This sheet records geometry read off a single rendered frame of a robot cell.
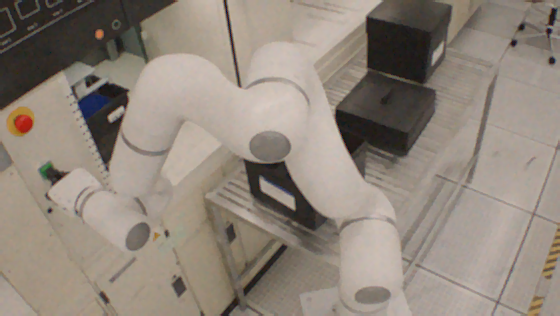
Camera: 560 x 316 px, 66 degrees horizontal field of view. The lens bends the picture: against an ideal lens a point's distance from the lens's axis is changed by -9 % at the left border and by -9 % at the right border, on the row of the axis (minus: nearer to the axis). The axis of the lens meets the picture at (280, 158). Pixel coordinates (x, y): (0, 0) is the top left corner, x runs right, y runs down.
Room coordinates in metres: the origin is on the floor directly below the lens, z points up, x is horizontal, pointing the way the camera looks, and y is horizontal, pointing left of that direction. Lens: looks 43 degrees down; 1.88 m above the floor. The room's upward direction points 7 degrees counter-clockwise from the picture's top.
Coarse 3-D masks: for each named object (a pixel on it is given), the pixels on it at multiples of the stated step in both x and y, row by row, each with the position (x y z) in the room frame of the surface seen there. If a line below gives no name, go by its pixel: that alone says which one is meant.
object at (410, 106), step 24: (360, 96) 1.39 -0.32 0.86; (384, 96) 1.33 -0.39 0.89; (408, 96) 1.35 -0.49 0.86; (432, 96) 1.34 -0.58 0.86; (336, 120) 1.33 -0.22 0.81; (360, 120) 1.27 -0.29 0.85; (384, 120) 1.23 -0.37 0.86; (408, 120) 1.22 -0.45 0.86; (384, 144) 1.21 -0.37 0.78; (408, 144) 1.17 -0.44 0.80
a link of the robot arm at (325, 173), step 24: (264, 48) 0.62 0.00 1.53; (288, 48) 0.62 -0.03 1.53; (264, 72) 0.55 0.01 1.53; (288, 72) 0.55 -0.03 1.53; (312, 72) 0.61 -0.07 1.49; (312, 96) 0.59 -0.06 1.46; (312, 120) 0.57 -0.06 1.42; (312, 144) 0.55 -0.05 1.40; (336, 144) 0.55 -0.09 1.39; (288, 168) 0.55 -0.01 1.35; (312, 168) 0.52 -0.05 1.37; (336, 168) 0.52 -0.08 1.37; (312, 192) 0.51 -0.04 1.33; (336, 192) 0.51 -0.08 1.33; (360, 192) 0.53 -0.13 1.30; (336, 216) 0.51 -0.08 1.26; (360, 216) 0.57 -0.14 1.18; (384, 216) 0.57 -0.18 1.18
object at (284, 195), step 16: (352, 144) 1.10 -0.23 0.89; (256, 176) 1.04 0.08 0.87; (272, 176) 0.98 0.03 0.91; (288, 176) 1.10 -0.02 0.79; (256, 192) 1.05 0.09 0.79; (272, 192) 0.99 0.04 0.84; (288, 192) 0.94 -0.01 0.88; (288, 208) 0.95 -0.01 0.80; (304, 208) 0.90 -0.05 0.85; (304, 224) 0.90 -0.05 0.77; (320, 224) 0.90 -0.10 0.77
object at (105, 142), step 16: (80, 64) 1.26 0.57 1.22; (80, 80) 1.20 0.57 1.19; (96, 80) 1.32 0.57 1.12; (80, 96) 1.19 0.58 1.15; (112, 96) 1.28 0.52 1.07; (96, 112) 1.13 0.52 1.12; (112, 112) 1.16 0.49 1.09; (96, 128) 1.11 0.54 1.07; (112, 128) 1.15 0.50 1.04; (96, 144) 1.10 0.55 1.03; (112, 144) 1.13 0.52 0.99
